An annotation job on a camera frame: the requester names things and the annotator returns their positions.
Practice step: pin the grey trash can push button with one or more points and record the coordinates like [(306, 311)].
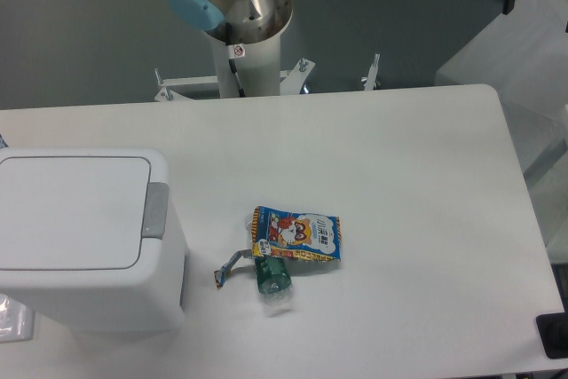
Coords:
[(155, 210)]

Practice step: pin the white plastic trash can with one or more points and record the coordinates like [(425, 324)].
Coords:
[(71, 245)]

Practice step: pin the colourful snack bag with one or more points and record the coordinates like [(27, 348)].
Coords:
[(292, 236)]

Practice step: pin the crushed green plastic bottle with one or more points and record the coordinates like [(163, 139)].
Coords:
[(273, 281)]

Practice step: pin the white side table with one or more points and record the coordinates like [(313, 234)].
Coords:
[(522, 55)]

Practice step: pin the clear plastic bag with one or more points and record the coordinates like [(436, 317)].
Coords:
[(17, 321)]

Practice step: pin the black device at table edge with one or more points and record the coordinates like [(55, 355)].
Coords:
[(552, 328)]

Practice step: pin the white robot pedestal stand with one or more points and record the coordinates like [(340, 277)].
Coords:
[(242, 70)]

